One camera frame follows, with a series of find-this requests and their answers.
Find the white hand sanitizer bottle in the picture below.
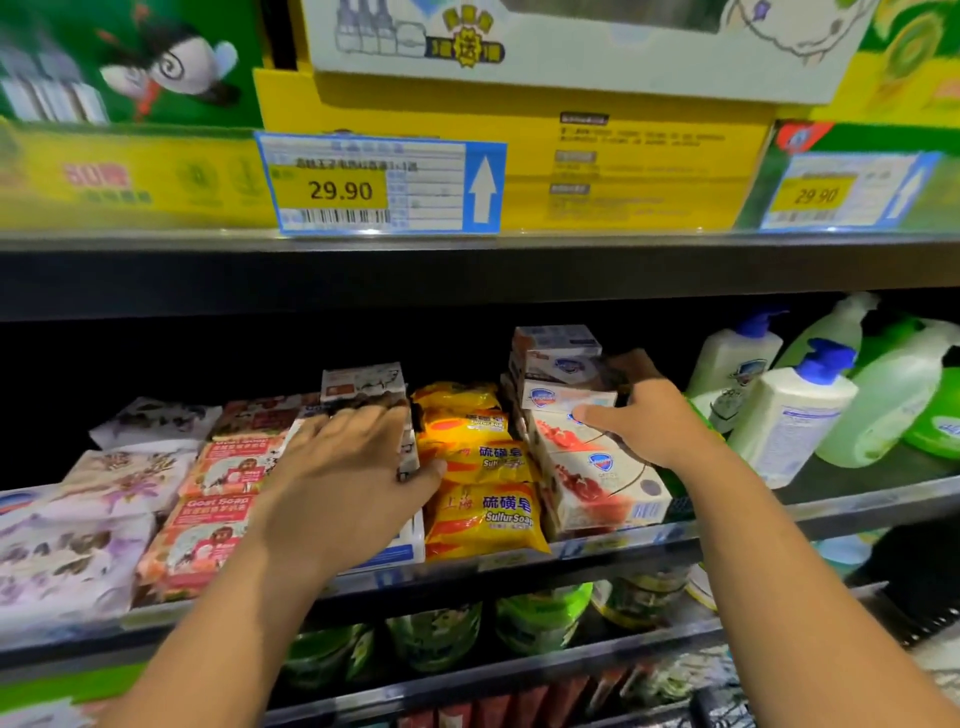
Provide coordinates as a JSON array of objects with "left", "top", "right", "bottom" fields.
[
  {"left": 727, "top": 337, "right": 860, "bottom": 489},
  {"left": 687, "top": 310, "right": 789, "bottom": 437}
]

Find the stack of white purple soap boxes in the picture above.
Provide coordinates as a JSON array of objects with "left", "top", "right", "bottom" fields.
[{"left": 502, "top": 325, "right": 674, "bottom": 539}]

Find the person's left forearm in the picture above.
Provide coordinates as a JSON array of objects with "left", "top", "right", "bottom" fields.
[{"left": 105, "top": 525, "right": 377, "bottom": 728}]

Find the large yellow box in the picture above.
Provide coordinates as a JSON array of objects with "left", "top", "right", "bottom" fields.
[{"left": 300, "top": 0, "right": 884, "bottom": 107}]

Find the bright green hand sanitizer bottle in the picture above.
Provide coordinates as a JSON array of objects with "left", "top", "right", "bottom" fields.
[{"left": 900, "top": 364, "right": 960, "bottom": 462}]

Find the stack of pink soap boxes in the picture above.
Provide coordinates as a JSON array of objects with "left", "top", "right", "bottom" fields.
[{"left": 135, "top": 393, "right": 324, "bottom": 602}]

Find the person's right hand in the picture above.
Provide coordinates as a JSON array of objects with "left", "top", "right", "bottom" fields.
[{"left": 574, "top": 352, "right": 722, "bottom": 479}]

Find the green box mosquito print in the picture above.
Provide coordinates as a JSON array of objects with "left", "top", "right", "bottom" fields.
[{"left": 0, "top": 0, "right": 279, "bottom": 230}]

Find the white blue price tag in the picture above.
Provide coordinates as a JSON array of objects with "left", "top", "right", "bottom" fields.
[
  {"left": 760, "top": 150, "right": 944, "bottom": 233},
  {"left": 255, "top": 130, "right": 509, "bottom": 237}
]

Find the pale green hand sanitizer bottle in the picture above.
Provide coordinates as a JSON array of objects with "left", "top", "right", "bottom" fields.
[{"left": 772, "top": 292, "right": 882, "bottom": 377}]

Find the stack of floral soap boxes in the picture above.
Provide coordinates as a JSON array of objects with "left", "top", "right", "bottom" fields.
[{"left": 0, "top": 397, "right": 227, "bottom": 639}]

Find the stack of yellow soap boxes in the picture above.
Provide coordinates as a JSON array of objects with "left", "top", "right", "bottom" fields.
[{"left": 412, "top": 379, "right": 554, "bottom": 564}]

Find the person's right forearm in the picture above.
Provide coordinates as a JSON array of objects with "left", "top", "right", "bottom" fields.
[{"left": 675, "top": 442, "right": 960, "bottom": 728}]

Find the stack of white orange soap boxes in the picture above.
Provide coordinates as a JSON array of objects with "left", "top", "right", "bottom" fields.
[{"left": 319, "top": 363, "right": 429, "bottom": 572}]

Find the row of red tubes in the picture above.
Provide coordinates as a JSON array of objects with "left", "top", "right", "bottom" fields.
[{"left": 397, "top": 672, "right": 632, "bottom": 728}]

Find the green yellow cartoon box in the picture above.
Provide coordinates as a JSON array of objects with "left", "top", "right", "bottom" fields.
[{"left": 817, "top": 0, "right": 960, "bottom": 129}]

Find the wire basket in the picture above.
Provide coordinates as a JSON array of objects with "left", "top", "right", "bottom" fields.
[{"left": 690, "top": 577, "right": 960, "bottom": 728}]

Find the person's left hand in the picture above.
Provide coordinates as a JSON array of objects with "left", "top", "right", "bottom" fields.
[{"left": 247, "top": 402, "right": 447, "bottom": 581}]

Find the green white carton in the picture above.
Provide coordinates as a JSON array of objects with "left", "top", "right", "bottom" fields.
[{"left": 0, "top": 660, "right": 144, "bottom": 728}]

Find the white purple shield soap box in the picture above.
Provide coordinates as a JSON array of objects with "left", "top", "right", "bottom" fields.
[{"left": 0, "top": 480, "right": 69, "bottom": 522}]

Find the flat yellow box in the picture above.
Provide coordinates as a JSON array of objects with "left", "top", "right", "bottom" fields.
[{"left": 252, "top": 67, "right": 782, "bottom": 234}]

